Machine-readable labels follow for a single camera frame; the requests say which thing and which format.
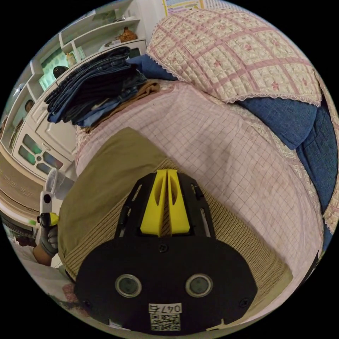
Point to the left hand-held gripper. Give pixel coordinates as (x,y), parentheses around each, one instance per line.
(43,219)

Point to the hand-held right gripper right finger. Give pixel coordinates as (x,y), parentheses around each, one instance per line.
(178,214)

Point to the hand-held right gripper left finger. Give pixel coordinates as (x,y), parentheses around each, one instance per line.
(152,212)

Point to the khaki sweater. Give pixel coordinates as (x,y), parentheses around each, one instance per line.
(106,180)

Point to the person's left forearm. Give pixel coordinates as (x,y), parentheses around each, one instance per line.
(42,255)

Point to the person's left hand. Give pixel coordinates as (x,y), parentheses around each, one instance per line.
(49,239)

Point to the bed with pink checked sheet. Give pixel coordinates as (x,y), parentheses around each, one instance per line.
(217,159)

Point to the white cupboard with shelves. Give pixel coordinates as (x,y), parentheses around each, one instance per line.
(50,132)

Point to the pile of clothes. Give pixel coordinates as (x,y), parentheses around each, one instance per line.
(98,87)

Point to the blue pillow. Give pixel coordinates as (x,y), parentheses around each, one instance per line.
(148,67)
(283,119)

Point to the pink patchwork quilted pillow cover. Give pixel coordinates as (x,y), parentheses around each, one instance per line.
(233,50)

